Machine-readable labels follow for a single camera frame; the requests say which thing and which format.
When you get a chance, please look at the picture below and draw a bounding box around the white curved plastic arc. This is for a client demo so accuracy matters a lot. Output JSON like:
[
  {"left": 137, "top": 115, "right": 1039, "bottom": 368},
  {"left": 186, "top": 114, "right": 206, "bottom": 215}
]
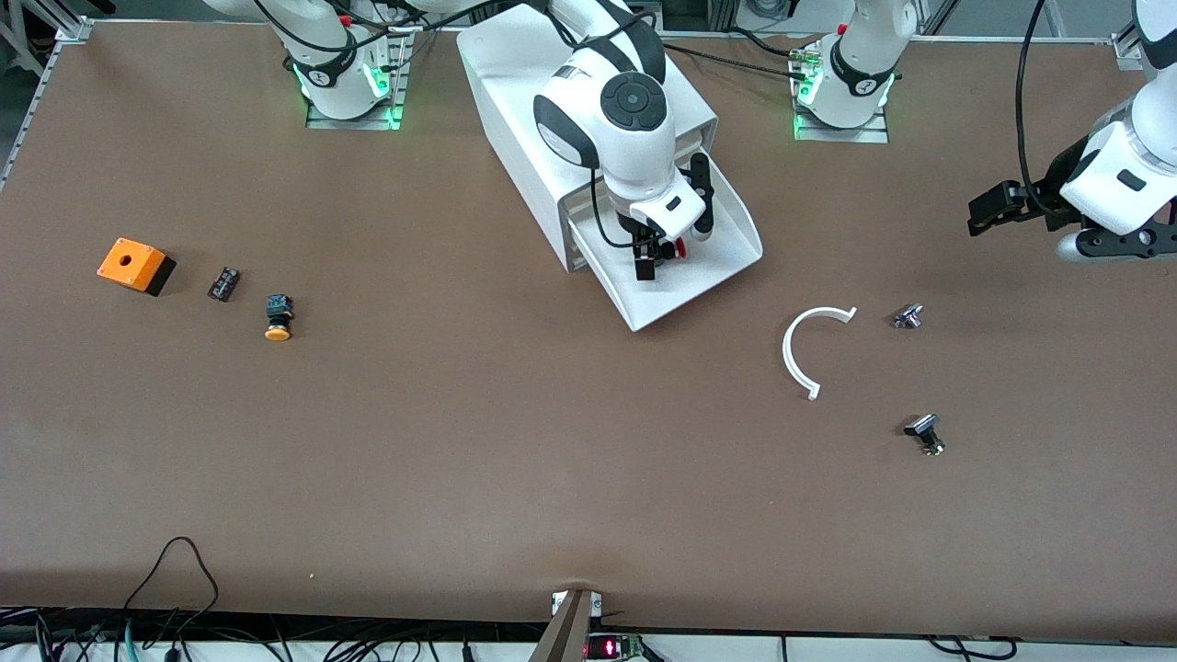
[{"left": 782, "top": 305, "right": 859, "bottom": 402}]

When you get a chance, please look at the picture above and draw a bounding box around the aluminium table edge rail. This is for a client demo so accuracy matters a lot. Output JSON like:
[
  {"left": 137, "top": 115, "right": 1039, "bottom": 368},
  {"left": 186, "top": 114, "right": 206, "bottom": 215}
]
[{"left": 0, "top": 17, "right": 93, "bottom": 190}]

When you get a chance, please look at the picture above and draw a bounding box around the yellow push button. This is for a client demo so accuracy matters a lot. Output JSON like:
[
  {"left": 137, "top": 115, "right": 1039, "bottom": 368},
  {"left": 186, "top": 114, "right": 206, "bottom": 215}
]
[{"left": 263, "top": 293, "right": 295, "bottom": 343}]

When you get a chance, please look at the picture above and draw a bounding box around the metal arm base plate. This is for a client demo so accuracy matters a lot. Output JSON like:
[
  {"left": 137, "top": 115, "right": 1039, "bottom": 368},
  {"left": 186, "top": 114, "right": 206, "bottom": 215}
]
[
  {"left": 305, "top": 32, "right": 411, "bottom": 131},
  {"left": 793, "top": 51, "right": 891, "bottom": 144}
]

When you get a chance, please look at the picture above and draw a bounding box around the black looped cable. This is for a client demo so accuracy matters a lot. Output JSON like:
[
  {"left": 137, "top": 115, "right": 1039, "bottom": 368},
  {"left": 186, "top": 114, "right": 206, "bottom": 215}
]
[{"left": 122, "top": 537, "right": 221, "bottom": 637}]

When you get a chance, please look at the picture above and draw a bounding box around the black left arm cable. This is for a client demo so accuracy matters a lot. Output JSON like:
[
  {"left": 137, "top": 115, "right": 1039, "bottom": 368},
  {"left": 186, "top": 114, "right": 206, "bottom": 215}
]
[{"left": 1015, "top": 0, "right": 1051, "bottom": 214}]

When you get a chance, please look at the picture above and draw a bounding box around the black base power cable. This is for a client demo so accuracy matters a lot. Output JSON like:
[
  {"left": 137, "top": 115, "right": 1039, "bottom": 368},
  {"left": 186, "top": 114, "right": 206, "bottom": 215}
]
[{"left": 662, "top": 26, "right": 812, "bottom": 80}]

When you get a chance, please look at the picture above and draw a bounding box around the device with red display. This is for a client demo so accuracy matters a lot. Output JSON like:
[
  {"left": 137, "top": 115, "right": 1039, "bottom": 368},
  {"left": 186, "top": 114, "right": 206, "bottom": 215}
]
[{"left": 587, "top": 633, "right": 646, "bottom": 662}]

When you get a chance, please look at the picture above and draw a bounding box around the brown camera mount bracket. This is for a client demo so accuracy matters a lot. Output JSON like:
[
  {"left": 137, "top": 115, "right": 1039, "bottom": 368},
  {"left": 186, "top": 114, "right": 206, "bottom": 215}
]
[{"left": 528, "top": 588, "right": 604, "bottom": 662}]

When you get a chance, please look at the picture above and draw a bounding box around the orange box with hole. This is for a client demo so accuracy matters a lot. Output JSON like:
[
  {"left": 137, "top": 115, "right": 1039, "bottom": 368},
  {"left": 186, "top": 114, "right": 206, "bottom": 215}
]
[{"left": 97, "top": 237, "right": 177, "bottom": 297}]

